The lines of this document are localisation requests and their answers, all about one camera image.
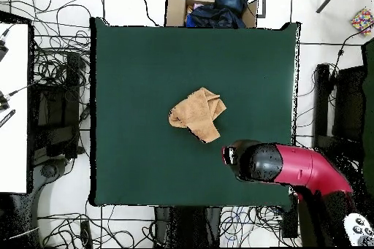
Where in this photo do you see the tan terry towel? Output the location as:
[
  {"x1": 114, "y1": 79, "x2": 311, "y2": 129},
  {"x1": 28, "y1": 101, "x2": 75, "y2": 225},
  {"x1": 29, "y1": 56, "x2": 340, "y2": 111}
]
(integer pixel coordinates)
[{"x1": 168, "y1": 86, "x2": 228, "y2": 144}]

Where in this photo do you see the dark green table cloth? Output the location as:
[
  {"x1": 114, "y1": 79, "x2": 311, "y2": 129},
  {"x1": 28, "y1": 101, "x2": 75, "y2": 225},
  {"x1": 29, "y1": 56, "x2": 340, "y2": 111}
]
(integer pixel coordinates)
[{"x1": 89, "y1": 16, "x2": 301, "y2": 207}]

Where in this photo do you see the navy shiny garment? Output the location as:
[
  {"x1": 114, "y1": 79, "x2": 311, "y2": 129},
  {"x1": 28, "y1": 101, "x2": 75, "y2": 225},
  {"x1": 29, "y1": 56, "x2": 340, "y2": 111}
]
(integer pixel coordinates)
[{"x1": 185, "y1": 3, "x2": 247, "y2": 29}]

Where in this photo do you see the green draped cloth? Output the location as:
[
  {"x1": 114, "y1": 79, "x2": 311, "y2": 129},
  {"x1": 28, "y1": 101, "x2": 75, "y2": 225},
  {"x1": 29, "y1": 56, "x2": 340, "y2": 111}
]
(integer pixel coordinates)
[{"x1": 361, "y1": 37, "x2": 374, "y2": 197}]

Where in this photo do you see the brown cardboard box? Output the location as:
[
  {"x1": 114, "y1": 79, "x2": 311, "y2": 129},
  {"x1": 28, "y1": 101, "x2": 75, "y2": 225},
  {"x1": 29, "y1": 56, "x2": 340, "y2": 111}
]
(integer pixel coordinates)
[{"x1": 164, "y1": 0, "x2": 259, "y2": 29}]

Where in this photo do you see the grey round stand base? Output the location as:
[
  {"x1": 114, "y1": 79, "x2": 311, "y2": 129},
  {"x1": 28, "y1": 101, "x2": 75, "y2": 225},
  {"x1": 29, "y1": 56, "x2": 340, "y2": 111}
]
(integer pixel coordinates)
[{"x1": 31, "y1": 158, "x2": 69, "y2": 197}]

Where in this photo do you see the multicoloured patterned cube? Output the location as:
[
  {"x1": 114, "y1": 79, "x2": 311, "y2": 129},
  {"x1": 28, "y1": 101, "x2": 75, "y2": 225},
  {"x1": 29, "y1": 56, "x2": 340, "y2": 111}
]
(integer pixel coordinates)
[{"x1": 350, "y1": 7, "x2": 374, "y2": 37}]

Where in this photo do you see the white desk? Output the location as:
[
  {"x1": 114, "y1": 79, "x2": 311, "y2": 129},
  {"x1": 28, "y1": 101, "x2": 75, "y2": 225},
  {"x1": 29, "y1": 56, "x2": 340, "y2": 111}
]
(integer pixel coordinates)
[{"x1": 0, "y1": 22, "x2": 30, "y2": 194}]

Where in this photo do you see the black perforated strip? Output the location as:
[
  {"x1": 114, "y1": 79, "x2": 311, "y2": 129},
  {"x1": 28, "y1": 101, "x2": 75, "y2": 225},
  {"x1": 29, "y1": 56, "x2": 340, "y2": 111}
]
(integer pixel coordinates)
[{"x1": 0, "y1": 109, "x2": 16, "y2": 129}]

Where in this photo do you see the black device on desk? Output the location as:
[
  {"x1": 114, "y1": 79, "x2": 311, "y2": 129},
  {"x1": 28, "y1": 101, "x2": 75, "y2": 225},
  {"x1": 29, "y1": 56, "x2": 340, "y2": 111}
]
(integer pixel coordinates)
[{"x1": 0, "y1": 38, "x2": 9, "y2": 63}]

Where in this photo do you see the black stand frame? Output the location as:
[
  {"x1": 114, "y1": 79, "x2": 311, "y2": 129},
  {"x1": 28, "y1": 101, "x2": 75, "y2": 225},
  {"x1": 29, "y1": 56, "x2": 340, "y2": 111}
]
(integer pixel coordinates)
[
  {"x1": 28, "y1": 52, "x2": 86, "y2": 168},
  {"x1": 312, "y1": 63, "x2": 367, "y2": 156}
]

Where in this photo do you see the black device with cable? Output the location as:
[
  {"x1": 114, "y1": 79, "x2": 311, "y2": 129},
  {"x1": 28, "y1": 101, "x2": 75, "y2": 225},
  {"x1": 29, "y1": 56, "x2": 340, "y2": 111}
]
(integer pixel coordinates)
[{"x1": 0, "y1": 90, "x2": 11, "y2": 112}]

